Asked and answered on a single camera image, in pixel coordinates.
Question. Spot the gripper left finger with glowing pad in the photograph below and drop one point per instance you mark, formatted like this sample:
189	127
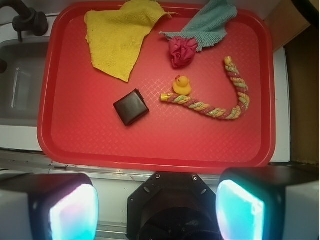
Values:
62	206

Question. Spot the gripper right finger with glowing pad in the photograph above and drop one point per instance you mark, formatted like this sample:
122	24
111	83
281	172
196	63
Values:
269	203

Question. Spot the yellow rubber duck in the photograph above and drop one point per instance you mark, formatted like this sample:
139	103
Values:
181	85

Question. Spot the red plastic tray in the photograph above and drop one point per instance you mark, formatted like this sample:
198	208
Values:
78	124

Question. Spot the grey sink basin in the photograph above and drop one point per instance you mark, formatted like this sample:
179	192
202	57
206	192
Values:
21	83

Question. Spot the black leather wallet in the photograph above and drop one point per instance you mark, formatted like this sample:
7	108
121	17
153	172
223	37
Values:
131	107

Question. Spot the crumpled magenta paper ball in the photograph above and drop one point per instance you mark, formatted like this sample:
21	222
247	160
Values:
182	51

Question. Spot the yellow cloth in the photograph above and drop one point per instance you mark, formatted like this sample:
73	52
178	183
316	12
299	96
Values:
115	37

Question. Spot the teal cloth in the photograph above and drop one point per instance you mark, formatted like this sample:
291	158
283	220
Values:
207	27

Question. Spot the black faucet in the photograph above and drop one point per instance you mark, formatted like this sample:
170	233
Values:
28	19

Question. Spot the multicolour twisted rope toy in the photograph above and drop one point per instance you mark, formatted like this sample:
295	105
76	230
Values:
216	112

